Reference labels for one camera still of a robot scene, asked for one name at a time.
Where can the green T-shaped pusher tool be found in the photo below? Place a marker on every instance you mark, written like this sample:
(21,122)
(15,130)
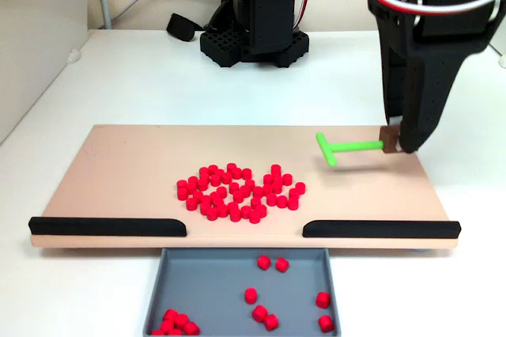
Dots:
(356,146)

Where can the grey tray container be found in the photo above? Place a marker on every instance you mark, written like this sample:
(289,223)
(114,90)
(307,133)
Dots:
(205,285)

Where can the small white object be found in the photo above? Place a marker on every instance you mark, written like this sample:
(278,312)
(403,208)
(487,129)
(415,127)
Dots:
(503,61)

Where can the beige board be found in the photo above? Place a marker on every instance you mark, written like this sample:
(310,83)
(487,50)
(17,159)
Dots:
(118,175)

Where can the black edge rail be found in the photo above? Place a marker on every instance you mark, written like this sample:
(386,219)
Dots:
(99,227)
(375,229)

